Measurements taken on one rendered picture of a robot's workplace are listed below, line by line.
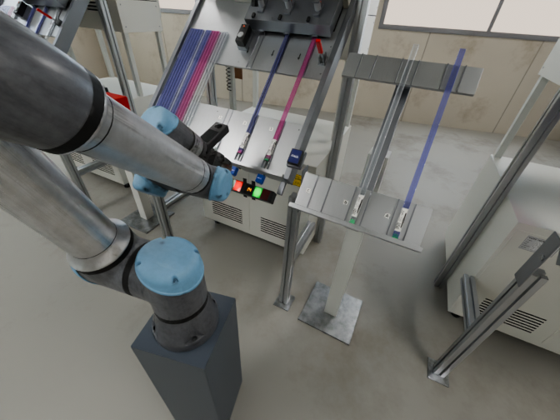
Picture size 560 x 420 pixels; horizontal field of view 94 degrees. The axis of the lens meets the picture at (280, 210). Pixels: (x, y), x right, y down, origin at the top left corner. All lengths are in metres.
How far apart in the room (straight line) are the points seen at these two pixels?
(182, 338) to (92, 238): 0.28
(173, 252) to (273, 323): 0.86
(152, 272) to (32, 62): 0.35
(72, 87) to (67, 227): 0.26
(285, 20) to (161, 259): 0.93
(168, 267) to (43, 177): 0.23
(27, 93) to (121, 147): 0.11
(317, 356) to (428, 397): 0.44
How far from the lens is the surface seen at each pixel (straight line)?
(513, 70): 4.53
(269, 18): 1.19
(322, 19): 1.12
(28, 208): 0.49
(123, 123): 0.37
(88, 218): 0.53
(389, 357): 1.38
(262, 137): 0.97
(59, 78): 0.31
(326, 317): 1.37
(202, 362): 0.67
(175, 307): 0.58
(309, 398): 1.23
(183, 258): 0.54
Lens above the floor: 1.16
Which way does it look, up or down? 37 degrees down
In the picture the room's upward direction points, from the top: 4 degrees clockwise
